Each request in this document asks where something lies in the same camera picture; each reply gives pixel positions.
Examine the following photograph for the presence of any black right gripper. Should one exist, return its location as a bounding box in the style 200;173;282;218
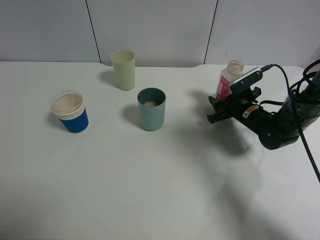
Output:
206;87;265;125

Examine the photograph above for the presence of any clear bottle with pink label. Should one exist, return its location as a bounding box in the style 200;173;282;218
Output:
215;60;244;101

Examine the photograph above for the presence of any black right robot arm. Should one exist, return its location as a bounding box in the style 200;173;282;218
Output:
207;67;320;150

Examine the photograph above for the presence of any teal plastic cup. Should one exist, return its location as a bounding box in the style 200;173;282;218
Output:
137;87;166;131

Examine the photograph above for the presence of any pale yellow plastic cup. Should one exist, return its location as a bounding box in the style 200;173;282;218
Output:
110;50;136;91

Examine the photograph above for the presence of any blue cup with clear lid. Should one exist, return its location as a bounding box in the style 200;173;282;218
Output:
50;90;89;134

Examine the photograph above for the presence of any black wrist camera with silver top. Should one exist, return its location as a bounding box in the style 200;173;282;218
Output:
229;67;263;97

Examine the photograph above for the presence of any black camera cable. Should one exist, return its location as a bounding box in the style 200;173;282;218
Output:
259;58;320;183

